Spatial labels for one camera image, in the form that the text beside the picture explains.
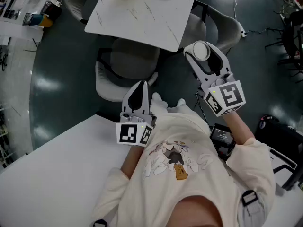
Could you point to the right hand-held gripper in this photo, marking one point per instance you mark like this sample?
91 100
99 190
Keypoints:
230 96

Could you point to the plain white table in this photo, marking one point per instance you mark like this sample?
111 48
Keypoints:
59 174

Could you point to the small white cup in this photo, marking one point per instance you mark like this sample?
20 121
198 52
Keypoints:
201 50

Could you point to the cream printed sweatshirt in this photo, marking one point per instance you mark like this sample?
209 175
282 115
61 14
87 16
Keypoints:
189 185

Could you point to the white power strip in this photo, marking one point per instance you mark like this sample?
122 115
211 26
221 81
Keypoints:
243 29

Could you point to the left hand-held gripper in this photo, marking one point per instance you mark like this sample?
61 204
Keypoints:
127 132

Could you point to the white shoe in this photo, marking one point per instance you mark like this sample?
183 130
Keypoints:
181 101
158 98

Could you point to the white marble table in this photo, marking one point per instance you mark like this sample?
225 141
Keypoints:
142 18

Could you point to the large black bag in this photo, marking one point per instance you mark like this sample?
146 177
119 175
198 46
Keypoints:
281 133

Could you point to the blue and yellow bin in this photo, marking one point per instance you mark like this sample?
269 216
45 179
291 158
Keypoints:
38 20

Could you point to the small black bag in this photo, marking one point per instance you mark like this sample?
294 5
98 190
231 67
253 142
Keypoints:
53 9

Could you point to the black metal chairs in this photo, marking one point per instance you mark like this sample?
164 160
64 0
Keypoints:
291 39

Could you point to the person's left forearm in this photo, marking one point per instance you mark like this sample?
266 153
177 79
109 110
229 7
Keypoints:
132 159

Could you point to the person's right forearm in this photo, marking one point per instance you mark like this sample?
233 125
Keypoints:
236 129

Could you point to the cream trousers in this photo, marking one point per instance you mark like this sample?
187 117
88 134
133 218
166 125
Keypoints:
175 111

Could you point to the person's face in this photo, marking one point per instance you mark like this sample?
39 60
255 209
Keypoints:
198 212

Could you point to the grey shell chair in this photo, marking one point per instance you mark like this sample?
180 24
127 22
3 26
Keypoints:
225 29
75 1
132 58

